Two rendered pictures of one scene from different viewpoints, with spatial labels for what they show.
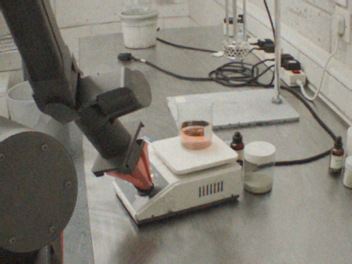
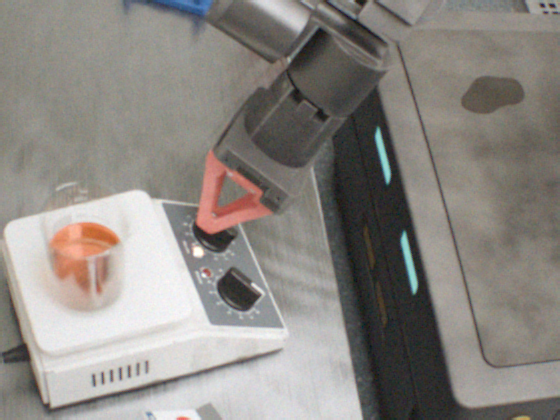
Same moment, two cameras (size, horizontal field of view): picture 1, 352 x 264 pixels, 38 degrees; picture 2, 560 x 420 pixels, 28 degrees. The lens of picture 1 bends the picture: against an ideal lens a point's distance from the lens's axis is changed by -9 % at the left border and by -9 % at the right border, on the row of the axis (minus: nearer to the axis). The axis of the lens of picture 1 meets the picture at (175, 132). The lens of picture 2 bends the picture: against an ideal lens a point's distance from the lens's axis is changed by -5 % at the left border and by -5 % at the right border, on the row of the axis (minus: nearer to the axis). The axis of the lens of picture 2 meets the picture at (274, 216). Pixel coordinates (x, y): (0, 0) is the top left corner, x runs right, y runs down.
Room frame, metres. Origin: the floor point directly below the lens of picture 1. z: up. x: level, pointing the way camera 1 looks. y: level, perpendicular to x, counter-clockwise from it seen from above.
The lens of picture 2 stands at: (1.33, 0.04, 1.55)
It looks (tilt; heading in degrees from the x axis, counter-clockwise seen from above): 53 degrees down; 173
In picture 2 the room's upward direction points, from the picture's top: 10 degrees clockwise
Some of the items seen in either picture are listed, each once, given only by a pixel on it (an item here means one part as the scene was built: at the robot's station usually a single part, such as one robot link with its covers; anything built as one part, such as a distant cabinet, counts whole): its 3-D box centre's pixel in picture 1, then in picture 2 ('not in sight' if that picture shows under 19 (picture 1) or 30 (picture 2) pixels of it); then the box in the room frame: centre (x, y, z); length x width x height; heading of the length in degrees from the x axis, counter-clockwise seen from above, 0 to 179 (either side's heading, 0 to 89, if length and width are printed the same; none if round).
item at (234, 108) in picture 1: (232, 108); not in sight; (1.24, -0.14, 0.76); 0.30 x 0.20 x 0.01; 100
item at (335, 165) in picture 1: (337, 153); not in sight; (0.91, -0.33, 0.79); 0.03 x 0.03 x 0.08
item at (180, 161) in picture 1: (194, 151); (94, 270); (0.86, -0.03, 0.83); 0.12 x 0.12 x 0.01; 23
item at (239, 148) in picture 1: (237, 147); not in sight; (0.97, -0.12, 0.78); 0.03 x 0.03 x 0.07
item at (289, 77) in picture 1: (274, 58); not in sight; (1.59, -0.32, 0.77); 0.40 x 0.06 x 0.04; 10
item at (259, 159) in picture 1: (258, 167); not in sight; (0.87, -0.15, 0.79); 0.06 x 0.06 x 0.08
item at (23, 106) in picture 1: (42, 128); not in sight; (2.36, 0.65, 0.22); 0.33 x 0.33 x 0.41
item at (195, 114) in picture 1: (193, 125); (89, 254); (0.88, -0.03, 0.88); 0.07 x 0.06 x 0.08; 84
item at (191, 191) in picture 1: (181, 176); (127, 294); (0.85, -0.01, 0.79); 0.22 x 0.13 x 0.08; 113
